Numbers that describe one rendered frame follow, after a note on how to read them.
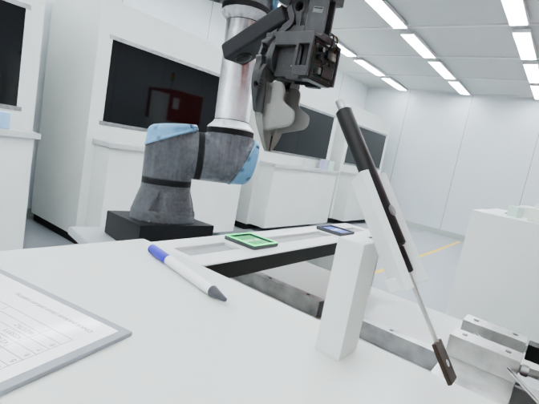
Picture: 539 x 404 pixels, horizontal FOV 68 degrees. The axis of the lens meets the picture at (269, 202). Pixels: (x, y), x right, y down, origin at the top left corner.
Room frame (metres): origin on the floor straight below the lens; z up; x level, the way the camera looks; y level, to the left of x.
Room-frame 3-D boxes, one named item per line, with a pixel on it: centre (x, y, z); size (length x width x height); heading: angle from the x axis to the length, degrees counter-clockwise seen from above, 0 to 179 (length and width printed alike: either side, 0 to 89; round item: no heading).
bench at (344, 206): (7.69, -1.34, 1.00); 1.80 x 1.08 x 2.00; 144
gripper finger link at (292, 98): (0.57, -0.01, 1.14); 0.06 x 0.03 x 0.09; 54
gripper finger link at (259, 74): (0.55, 0.03, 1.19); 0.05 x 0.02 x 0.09; 144
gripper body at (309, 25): (0.56, 0.00, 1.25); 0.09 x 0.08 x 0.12; 54
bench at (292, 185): (5.90, -0.05, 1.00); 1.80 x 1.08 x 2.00; 144
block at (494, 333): (0.55, -0.35, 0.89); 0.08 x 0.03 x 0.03; 54
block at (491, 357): (0.49, -0.30, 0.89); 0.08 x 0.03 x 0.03; 54
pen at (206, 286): (0.37, 0.07, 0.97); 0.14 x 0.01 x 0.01; 43
